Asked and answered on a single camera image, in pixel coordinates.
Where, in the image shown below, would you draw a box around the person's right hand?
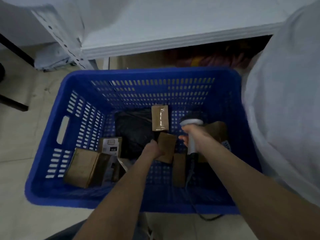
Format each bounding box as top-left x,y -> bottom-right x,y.
179,125 -> 215,154

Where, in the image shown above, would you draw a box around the person's left hand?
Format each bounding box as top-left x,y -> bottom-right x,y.
141,139 -> 165,162

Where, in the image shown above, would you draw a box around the grey handheld barcode scanner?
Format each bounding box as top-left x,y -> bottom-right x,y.
179,111 -> 208,155

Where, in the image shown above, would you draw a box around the black plastic mailer bag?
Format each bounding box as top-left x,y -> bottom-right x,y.
114,108 -> 160,160

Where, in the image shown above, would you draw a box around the pile of parcels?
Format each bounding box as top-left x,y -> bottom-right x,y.
64,104 -> 230,189

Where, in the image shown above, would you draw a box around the blue plastic crate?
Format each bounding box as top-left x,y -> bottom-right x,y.
24,67 -> 262,215

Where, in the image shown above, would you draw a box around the white woven sack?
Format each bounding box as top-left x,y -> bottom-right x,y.
241,0 -> 320,208

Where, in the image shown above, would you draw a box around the person's left forearm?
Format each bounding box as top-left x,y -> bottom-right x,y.
74,155 -> 160,240

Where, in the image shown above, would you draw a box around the person's right forearm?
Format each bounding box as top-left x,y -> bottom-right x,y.
200,140 -> 320,240

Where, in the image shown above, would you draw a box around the person's left leg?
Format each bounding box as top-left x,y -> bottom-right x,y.
45,215 -> 150,240

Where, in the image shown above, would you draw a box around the grey plastic mailer bag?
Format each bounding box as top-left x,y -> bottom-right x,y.
34,43 -> 75,72

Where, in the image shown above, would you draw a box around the white metal shelf rack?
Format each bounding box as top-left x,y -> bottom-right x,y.
31,0 -> 320,70

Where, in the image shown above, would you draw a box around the wooden folding table black legs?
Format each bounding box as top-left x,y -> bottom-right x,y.
0,33 -> 35,112

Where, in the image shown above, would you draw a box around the black scanner cable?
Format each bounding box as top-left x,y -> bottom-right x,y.
184,153 -> 224,222

